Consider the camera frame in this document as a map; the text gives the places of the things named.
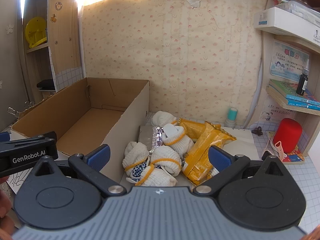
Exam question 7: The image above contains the pink white plastic toy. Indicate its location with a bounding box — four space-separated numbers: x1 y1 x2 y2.
269 140 286 161

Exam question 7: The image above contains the wooden bookcase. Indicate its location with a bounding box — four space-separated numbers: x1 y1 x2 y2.
22 0 83 100

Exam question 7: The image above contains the red cylinder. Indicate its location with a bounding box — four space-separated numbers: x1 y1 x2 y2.
272 118 303 155

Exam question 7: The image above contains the black ink bottle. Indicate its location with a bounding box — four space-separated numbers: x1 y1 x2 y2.
296 59 310 96

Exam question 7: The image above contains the clear tape piece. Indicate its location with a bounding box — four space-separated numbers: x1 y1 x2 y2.
184 0 202 9

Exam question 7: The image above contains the colourful wall poster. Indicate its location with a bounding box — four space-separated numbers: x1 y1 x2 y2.
270 40 310 80

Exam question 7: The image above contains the sketched paper sheet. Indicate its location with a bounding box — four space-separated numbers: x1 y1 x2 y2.
4 170 27 195

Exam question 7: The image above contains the person's left hand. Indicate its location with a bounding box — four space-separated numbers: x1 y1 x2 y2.
0 189 15 238

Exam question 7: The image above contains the yellow plastic object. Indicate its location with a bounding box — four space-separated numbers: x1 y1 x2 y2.
24 17 48 48

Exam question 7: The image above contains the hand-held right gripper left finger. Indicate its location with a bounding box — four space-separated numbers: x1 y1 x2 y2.
32 144 127 197

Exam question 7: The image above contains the floral quilted wall pad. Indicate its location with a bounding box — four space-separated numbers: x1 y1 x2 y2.
80 0 271 130

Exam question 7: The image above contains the wooden side shelf unit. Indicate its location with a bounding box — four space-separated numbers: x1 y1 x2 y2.
246 0 320 161

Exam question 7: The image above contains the yellow snack packet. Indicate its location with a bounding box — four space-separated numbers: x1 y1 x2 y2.
178 117 209 140
182 121 237 183

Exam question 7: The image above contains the black flat object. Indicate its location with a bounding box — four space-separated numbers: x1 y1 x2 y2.
37 79 56 90

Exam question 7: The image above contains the long white box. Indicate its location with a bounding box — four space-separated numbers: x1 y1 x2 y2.
254 6 320 37

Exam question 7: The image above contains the white knit glove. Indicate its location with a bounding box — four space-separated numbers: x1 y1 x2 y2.
126 166 178 187
162 124 195 157
152 111 178 130
149 145 182 176
122 142 151 178

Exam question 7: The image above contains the cartoon paper note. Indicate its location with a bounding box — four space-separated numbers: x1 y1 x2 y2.
260 94 296 123

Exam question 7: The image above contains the brown cardboard box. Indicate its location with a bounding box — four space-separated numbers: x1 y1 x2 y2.
11 77 150 184

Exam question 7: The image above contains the grid-patterned desktop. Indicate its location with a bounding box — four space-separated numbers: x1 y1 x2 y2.
145 111 320 233

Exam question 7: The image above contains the teal capped stamp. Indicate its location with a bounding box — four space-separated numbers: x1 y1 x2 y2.
224 107 238 128

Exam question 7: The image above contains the grey flowered curtain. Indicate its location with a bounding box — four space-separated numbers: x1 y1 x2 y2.
0 0 27 130

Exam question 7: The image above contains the clear plastic package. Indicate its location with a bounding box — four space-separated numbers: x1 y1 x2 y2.
275 0 320 25

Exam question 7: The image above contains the colourful flat book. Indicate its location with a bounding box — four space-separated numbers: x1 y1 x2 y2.
266 130 306 165

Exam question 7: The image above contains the silver foil packet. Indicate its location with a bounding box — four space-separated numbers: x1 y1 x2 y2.
139 125 166 153

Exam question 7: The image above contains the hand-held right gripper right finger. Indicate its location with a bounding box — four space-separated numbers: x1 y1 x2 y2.
195 145 285 195

